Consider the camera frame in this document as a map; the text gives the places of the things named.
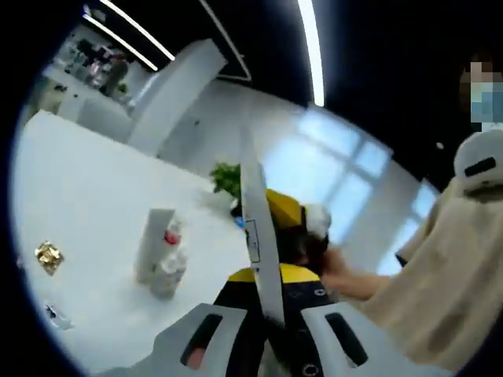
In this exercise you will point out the small blue object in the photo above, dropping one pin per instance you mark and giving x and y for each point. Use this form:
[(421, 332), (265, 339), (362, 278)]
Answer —
[(240, 223)]

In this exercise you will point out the white worn device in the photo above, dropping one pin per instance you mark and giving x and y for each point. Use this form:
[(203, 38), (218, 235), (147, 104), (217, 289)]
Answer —
[(479, 157)]

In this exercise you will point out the small white skincare spray bottle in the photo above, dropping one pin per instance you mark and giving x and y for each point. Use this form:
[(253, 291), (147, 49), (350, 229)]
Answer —
[(169, 275)]

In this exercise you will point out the potted green plant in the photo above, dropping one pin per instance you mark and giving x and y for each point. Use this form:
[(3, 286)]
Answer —
[(228, 180)]

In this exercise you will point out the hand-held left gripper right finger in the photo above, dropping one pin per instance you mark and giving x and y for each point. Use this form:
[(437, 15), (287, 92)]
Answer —
[(314, 298)]

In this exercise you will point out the person's right hand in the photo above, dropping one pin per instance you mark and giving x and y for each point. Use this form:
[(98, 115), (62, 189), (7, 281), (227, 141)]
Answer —
[(318, 259)]

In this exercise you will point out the gold foil wrapper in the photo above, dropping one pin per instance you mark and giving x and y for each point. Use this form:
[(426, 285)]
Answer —
[(49, 257)]

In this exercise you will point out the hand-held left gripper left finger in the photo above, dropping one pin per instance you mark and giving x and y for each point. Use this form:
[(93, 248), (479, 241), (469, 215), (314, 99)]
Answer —
[(196, 334)]

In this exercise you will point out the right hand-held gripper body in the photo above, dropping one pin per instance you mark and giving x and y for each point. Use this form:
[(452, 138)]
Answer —
[(319, 220)]

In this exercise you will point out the long plain white skincare tube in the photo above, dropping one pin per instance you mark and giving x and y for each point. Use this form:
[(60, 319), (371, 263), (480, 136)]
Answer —
[(151, 243)]

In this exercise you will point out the small clear red skincare bottle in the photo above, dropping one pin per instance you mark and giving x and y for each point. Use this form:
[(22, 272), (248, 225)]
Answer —
[(173, 236)]

